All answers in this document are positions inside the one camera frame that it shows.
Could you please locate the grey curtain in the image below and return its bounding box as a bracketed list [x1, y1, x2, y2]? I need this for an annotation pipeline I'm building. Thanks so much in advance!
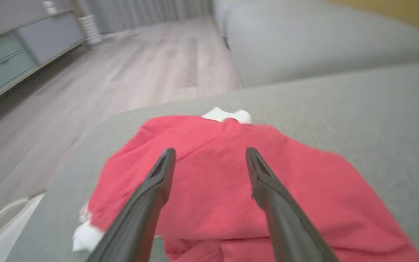
[84, 0, 214, 35]

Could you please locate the grey low cabinet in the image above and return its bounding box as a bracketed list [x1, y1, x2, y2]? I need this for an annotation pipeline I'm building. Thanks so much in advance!
[0, 9, 86, 111]

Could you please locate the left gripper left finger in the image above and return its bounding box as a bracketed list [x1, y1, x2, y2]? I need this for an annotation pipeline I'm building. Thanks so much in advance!
[86, 147, 176, 262]

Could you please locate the white laundry basket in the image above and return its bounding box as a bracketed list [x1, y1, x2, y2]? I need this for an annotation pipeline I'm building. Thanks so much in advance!
[0, 192, 46, 262]

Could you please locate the white ribbed vase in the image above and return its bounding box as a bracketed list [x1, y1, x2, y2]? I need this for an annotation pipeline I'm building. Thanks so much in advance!
[78, 15, 103, 46]

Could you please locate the red basketball jersey white trim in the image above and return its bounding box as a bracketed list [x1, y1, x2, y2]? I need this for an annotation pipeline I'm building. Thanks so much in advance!
[72, 107, 419, 262]

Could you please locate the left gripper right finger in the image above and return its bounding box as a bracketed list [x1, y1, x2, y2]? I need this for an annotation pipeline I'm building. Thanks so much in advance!
[246, 147, 339, 262]

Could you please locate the grey sofa cushion with seam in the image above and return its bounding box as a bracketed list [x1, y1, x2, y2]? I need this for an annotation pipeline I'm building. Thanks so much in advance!
[213, 0, 419, 88]

